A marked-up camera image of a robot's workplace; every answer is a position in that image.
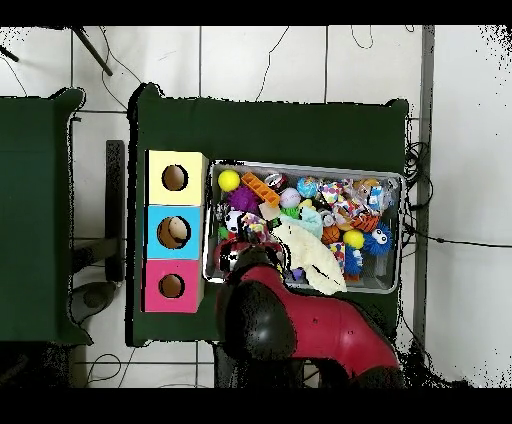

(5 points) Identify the wooden three-hole sorting box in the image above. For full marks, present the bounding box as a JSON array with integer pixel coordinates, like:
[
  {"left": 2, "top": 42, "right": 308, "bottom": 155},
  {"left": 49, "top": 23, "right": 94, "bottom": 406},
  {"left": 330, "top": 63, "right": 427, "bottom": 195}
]
[{"left": 141, "top": 149, "right": 210, "bottom": 314}]

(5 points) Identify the silver mesh bin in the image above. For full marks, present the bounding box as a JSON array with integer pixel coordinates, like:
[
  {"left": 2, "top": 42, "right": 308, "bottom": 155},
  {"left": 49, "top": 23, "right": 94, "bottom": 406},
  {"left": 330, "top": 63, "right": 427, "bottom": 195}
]
[{"left": 202, "top": 159, "right": 403, "bottom": 296}]

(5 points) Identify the purple spiky ball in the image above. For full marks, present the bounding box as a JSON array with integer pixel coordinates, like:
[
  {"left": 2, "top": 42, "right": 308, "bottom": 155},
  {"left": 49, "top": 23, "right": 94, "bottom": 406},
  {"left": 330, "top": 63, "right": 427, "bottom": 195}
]
[{"left": 227, "top": 185, "right": 260, "bottom": 216}]

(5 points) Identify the orange plastic building block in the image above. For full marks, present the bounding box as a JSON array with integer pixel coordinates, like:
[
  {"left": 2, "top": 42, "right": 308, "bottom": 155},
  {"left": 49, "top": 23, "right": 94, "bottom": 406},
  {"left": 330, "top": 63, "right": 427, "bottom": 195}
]
[{"left": 240, "top": 171, "right": 282, "bottom": 209}]

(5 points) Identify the black and white soccer ball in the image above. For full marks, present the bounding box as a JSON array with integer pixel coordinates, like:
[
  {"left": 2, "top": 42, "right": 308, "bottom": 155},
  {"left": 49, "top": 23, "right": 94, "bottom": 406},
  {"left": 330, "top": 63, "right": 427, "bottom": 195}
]
[{"left": 224, "top": 209, "right": 244, "bottom": 234}]

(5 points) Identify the white baseball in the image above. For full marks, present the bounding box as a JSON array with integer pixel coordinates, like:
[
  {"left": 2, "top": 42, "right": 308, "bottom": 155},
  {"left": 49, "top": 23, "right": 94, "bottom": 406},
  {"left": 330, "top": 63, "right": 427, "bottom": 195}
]
[{"left": 279, "top": 186, "right": 302, "bottom": 210}]

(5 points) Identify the smooth yellow ball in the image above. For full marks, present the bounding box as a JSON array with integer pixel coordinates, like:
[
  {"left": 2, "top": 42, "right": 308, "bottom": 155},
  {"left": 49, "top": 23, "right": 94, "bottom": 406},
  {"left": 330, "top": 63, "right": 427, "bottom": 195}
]
[{"left": 217, "top": 169, "right": 242, "bottom": 193}]

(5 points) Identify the mint green cloth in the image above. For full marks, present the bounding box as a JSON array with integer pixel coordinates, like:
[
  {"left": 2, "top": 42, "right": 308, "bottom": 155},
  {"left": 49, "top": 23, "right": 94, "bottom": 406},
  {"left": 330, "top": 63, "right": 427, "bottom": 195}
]
[{"left": 278, "top": 205, "right": 324, "bottom": 239}]

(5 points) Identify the cream knitted cloth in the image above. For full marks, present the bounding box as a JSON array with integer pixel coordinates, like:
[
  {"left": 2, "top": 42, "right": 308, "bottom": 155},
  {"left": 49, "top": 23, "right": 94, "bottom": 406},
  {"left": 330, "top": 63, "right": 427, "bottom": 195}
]
[{"left": 271, "top": 222, "right": 348, "bottom": 296}]

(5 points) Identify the dark green tablecloth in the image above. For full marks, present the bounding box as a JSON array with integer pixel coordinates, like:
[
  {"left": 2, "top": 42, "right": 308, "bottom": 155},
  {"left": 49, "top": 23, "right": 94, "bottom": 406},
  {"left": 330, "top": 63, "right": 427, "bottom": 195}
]
[
  {"left": 125, "top": 82, "right": 410, "bottom": 348},
  {"left": 0, "top": 87, "right": 94, "bottom": 347}
]

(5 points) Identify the tangled black cable bundle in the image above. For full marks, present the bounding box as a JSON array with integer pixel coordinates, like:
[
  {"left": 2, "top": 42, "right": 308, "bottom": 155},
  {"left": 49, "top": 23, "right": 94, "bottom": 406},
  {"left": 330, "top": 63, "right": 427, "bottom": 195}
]
[{"left": 402, "top": 141, "right": 435, "bottom": 213}]

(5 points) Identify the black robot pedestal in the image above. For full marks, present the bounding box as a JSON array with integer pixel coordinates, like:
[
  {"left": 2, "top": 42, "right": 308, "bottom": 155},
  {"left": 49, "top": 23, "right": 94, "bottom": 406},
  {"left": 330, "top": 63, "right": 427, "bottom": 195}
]
[{"left": 213, "top": 341, "right": 309, "bottom": 388}]

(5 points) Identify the thin black floor cable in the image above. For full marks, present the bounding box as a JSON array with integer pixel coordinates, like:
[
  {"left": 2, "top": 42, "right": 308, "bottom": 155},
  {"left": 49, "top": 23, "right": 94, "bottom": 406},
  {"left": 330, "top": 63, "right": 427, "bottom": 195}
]
[{"left": 403, "top": 223, "right": 512, "bottom": 249}]

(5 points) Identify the gray floor cable duct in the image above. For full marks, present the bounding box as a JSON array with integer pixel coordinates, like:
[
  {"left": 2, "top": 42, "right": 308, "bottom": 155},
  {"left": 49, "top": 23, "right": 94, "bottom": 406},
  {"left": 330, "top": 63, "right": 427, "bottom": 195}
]
[{"left": 412, "top": 25, "right": 436, "bottom": 341}]

